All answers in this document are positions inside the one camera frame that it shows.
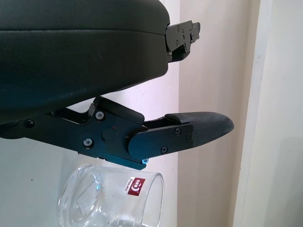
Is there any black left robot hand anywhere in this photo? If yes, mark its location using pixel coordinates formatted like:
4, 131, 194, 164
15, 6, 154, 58
0, 0, 235, 171

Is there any clear glass cup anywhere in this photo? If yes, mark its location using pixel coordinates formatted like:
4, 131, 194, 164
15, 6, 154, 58
57, 163, 165, 227

